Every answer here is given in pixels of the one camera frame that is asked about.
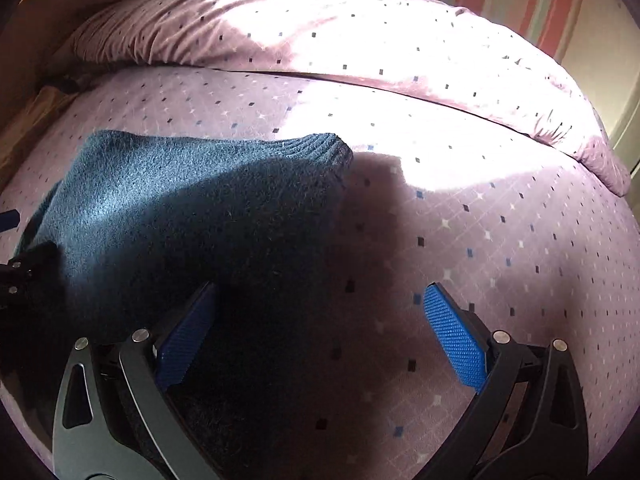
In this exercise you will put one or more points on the purple dotted bed sheet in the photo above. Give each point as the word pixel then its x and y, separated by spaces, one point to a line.
pixel 475 270

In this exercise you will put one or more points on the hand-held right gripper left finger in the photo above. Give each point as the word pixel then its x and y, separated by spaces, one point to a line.
pixel 185 337

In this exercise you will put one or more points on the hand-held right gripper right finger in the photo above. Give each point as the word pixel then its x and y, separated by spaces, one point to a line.
pixel 457 342

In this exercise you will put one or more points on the purple dotted pillow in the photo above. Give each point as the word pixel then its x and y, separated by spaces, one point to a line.
pixel 400 45

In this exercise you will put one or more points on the brown satin pillow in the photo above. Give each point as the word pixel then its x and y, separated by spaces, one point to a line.
pixel 30 125

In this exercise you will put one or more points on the navy argyle knit sweater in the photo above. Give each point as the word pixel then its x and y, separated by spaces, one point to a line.
pixel 180 210

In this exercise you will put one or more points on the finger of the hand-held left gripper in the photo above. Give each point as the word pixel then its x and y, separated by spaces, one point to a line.
pixel 9 221
pixel 30 272

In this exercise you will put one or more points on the pink padded headboard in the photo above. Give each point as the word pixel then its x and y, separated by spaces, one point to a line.
pixel 60 15

